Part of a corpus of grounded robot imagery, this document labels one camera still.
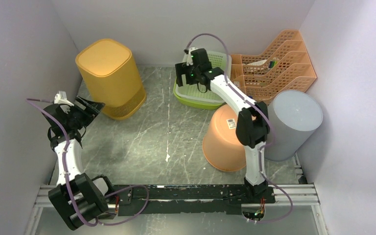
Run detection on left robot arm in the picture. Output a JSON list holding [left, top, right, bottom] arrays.
[[44, 92, 116, 231]]

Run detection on white barcode label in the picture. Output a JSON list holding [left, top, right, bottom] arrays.
[[226, 118, 236, 130]]

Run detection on large grey plastic bucket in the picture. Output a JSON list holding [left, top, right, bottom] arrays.
[[264, 90, 323, 162]]

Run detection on white perforated tray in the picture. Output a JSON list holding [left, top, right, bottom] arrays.
[[175, 50, 227, 103]]

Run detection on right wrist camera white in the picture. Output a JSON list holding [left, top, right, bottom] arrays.
[[184, 47, 198, 66]]

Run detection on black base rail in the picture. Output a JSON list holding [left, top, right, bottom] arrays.
[[108, 184, 276, 216]]

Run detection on green perforated tray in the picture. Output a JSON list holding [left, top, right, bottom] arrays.
[[173, 83, 224, 110]]

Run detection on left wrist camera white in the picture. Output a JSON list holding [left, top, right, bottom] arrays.
[[53, 91, 74, 106]]

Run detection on aluminium frame rail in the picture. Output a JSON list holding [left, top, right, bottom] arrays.
[[33, 184, 320, 208]]

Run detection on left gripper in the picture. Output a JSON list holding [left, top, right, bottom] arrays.
[[65, 96, 105, 129]]

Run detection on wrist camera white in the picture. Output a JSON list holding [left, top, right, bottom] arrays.
[[53, 91, 74, 106], [184, 47, 198, 66]]

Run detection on yellow mesh waste basket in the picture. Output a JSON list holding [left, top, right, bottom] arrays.
[[75, 38, 146, 120]]

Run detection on orange plastic bucket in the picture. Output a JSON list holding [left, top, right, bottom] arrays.
[[202, 104, 246, 172]]

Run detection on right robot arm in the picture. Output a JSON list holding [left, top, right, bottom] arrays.
[[175, 47, 271, 203]]

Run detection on orange plastic file organizer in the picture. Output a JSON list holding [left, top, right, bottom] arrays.
[[230, 29, 317, 104]]

